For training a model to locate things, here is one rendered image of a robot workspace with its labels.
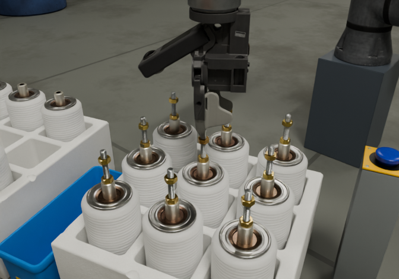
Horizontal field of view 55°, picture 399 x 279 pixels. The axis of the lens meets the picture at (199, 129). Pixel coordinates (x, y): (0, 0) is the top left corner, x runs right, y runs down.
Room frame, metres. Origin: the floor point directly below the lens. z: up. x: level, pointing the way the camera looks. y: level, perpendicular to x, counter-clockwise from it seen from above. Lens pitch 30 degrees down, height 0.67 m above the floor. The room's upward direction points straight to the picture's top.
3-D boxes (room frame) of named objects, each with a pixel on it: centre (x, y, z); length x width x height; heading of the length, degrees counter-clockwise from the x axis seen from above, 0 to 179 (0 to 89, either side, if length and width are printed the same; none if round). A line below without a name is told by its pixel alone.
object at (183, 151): (0.71, 0.05, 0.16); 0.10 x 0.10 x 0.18
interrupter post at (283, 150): (0.61, -0.16, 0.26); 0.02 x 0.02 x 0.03
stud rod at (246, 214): (0.40, -0.07, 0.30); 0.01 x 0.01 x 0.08
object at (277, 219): (0.51, -0.11, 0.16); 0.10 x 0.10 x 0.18
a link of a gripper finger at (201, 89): (0.53, 0.00, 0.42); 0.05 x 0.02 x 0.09; 175
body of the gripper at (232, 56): (0.55, -0.03, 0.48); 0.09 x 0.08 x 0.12; 85
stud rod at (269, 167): (0.51, -0.11, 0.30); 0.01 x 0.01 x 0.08
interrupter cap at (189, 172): (0.55, -0.01, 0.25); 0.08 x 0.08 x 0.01
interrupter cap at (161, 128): (0.71, 0.05, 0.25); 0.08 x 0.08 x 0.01
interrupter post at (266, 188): (0.51, -0.11, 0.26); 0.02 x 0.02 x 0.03
